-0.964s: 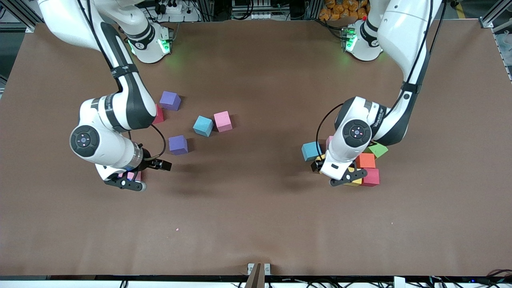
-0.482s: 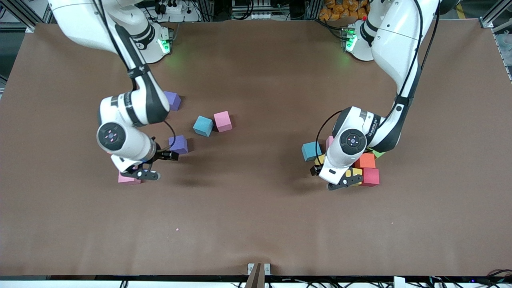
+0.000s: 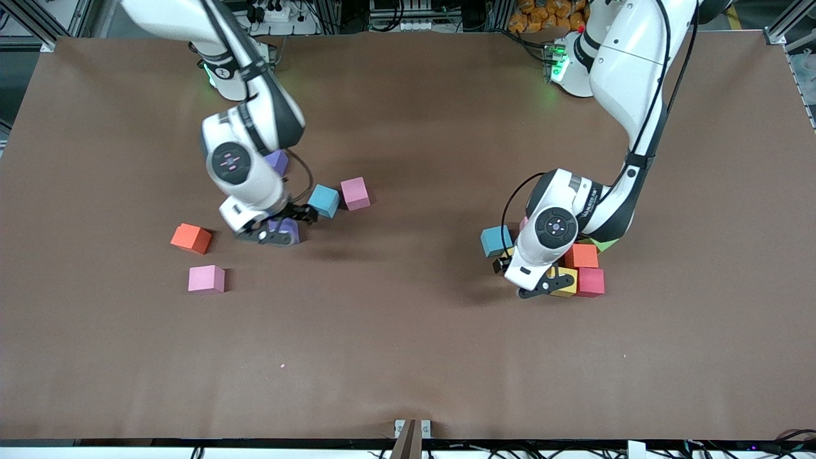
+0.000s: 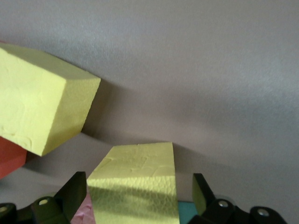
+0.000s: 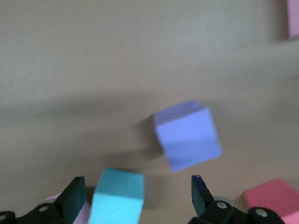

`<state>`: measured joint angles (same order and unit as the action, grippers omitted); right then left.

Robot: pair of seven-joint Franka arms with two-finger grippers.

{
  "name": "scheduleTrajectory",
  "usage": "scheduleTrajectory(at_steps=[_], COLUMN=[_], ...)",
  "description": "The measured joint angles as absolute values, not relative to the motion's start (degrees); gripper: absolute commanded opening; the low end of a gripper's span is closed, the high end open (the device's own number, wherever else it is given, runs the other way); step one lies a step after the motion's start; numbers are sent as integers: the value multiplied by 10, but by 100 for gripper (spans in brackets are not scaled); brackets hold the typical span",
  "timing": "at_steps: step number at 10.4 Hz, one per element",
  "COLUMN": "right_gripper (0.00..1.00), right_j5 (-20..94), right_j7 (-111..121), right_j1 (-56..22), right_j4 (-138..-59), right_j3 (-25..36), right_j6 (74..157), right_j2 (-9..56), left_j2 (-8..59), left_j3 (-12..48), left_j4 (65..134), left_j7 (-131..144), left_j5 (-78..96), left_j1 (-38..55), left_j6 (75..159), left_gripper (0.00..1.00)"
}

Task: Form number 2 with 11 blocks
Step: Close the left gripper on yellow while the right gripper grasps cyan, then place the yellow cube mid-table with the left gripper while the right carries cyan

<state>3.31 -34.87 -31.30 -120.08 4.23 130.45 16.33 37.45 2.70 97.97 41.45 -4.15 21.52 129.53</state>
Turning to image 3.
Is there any blue foam cube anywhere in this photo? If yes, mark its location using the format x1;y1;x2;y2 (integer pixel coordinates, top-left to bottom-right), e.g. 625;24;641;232
309;184;342;219
479;224;514;258

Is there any orange foam cube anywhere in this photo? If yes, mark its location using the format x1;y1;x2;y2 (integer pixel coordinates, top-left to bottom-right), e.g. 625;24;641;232
170;222;213;256
566;244;600;270

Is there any red foam cube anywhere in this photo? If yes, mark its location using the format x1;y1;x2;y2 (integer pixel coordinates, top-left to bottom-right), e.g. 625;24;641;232
576;267;606;298

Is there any white power strip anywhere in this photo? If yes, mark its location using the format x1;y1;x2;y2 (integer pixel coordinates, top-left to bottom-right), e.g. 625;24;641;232
382;18;441;33
245;0;319;36

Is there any bag of orange items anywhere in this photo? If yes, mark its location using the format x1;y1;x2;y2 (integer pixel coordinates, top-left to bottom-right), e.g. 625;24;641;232
508;0;590;34

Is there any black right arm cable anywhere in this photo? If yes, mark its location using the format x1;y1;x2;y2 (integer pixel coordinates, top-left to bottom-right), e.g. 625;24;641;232
280;148;314;205

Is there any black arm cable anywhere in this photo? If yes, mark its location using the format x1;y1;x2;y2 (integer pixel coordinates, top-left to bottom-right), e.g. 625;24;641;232
501;171;549;251
280;148;314;205

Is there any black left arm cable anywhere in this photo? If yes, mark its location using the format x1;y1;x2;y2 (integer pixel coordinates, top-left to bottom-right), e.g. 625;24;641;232
501;171;549;251

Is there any grey metal camera bracket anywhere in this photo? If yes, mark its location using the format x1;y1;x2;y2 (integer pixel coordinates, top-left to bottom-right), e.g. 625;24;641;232
390;418;432;459

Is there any aluminium frame profile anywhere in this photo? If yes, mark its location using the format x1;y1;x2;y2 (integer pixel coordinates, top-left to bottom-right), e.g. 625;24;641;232
765;0;816;47
13;0;96;53

